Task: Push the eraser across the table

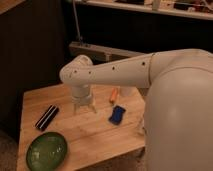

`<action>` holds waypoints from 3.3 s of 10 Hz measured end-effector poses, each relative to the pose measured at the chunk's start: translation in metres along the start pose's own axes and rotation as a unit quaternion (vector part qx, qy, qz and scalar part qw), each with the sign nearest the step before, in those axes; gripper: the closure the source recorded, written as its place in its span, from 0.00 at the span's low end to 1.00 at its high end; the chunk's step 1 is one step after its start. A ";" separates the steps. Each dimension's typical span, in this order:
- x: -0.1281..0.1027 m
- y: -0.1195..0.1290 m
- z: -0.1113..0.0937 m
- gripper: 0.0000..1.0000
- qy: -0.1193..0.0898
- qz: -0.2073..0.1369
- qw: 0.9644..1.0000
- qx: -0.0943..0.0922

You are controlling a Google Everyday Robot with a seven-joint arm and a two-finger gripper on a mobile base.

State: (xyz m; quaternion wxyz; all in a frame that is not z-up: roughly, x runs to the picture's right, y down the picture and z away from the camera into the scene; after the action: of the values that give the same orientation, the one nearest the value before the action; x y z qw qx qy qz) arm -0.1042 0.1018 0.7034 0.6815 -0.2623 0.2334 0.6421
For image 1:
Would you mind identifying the black whiteboard eraser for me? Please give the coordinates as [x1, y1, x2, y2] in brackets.
[35, 105, 59, 131]

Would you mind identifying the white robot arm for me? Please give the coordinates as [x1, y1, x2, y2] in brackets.
[60, 49, 213, 171]

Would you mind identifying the blue sponge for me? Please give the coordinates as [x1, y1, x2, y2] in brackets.
[109, 106, 126, 125]

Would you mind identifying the orange marker pen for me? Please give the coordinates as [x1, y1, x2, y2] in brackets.
[109, 88, 118, 104]

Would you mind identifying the long grey case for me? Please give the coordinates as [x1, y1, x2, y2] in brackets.
[69, 41, 141, 62]

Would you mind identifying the green glass bowl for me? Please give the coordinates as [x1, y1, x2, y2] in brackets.
[26, 132, 68, 171]

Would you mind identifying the white shelf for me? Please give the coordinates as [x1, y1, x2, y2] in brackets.
[75, 0, 213, 21]

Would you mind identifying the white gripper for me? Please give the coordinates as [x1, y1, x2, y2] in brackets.
[71, 85, 97, 115]

